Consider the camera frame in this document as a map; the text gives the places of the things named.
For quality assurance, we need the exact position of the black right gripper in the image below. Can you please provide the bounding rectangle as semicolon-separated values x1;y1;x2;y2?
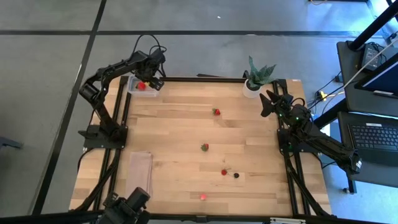
259;90;295;118

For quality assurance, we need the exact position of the black power cable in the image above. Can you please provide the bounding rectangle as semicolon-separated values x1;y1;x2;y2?
306;70;345;110

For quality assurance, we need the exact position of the white cable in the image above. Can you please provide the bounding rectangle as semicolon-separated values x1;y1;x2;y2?
341;37;398;89

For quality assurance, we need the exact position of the black aluminium table frame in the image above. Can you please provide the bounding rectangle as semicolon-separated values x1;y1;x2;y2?
70;73;332;224

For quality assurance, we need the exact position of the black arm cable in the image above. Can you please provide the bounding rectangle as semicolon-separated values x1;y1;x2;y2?
132;33;168;63

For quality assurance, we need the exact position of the beige folded cloth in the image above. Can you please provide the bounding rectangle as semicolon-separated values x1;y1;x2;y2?
124;151;154;197

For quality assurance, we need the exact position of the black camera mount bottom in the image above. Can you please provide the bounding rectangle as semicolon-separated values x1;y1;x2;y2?
98;186;152;224

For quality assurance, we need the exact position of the clear plastic tupperware container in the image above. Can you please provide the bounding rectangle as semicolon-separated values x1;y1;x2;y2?
127;75;160;98

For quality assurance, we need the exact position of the black diagonal pole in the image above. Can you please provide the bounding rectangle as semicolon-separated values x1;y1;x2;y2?
348;0;398;51

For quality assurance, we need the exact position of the black diagonal desk brace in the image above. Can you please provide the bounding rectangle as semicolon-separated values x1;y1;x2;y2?
312;99;348;130

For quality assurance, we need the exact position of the black laptop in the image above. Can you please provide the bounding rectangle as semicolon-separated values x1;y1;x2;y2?
337;110;398;167

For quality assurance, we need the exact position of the dark grey chair leg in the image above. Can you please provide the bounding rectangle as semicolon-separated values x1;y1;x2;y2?
0;136;24;151

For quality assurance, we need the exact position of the snake plant in white pot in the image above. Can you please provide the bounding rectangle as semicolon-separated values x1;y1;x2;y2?
241;55;277;100

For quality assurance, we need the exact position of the black desk monitor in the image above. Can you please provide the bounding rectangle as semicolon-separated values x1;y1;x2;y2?
354;52;398;100

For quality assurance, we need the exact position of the black power adapter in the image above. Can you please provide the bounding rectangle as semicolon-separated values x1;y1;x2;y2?
361;43;388;71

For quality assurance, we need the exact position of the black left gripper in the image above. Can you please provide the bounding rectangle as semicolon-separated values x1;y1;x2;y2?
133;49;168;92

